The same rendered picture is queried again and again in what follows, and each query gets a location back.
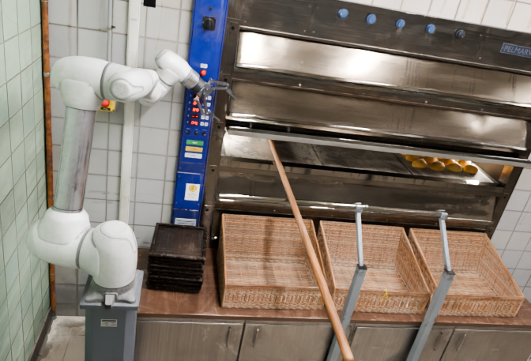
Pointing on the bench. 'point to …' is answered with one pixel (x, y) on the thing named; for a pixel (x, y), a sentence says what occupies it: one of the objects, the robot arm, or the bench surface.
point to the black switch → (209, 23)
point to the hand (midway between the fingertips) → (225, 107)
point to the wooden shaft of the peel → (314, 263)
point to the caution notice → (192, 192)
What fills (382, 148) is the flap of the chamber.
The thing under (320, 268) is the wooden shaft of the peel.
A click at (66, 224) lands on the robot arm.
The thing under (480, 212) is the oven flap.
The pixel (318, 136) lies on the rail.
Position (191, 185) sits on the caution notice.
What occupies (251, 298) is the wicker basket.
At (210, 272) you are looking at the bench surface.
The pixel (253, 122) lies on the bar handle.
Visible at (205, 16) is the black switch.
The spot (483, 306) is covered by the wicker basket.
